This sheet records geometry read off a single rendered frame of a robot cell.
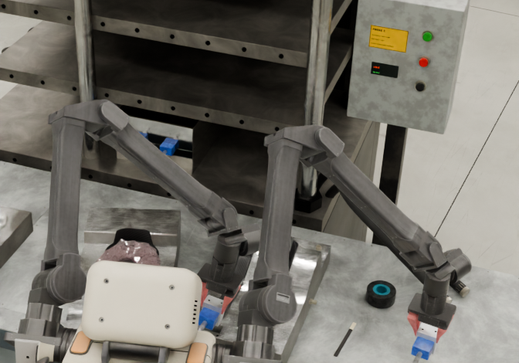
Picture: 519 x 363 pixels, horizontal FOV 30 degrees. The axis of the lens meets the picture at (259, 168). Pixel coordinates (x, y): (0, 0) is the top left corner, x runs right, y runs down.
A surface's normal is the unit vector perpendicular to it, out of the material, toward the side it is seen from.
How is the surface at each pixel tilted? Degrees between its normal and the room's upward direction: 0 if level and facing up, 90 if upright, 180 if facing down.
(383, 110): 90
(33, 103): 0
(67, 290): 53
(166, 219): 0
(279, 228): 48
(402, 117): 90
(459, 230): 0
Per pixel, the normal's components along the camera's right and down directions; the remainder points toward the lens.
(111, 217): 0.04, -0.84
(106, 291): -0.05, -0.16
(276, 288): 0.55, -0.22
